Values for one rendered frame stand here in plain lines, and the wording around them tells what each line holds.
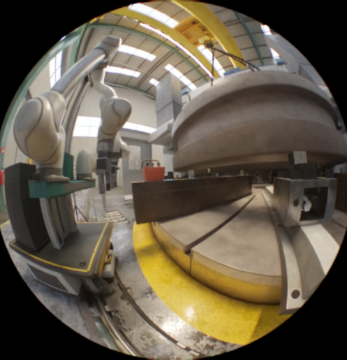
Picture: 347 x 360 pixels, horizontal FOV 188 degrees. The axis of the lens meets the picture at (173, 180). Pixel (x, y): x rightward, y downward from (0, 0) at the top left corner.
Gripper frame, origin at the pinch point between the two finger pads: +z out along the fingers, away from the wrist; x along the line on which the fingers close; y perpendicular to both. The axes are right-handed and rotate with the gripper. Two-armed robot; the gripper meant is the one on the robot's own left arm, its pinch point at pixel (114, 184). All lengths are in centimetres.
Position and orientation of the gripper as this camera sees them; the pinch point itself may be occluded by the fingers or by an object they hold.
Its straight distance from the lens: 82.6
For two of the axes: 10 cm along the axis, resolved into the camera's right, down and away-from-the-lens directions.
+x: -3.9, 0.0, 9.2
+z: 0.5, 10.0, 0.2
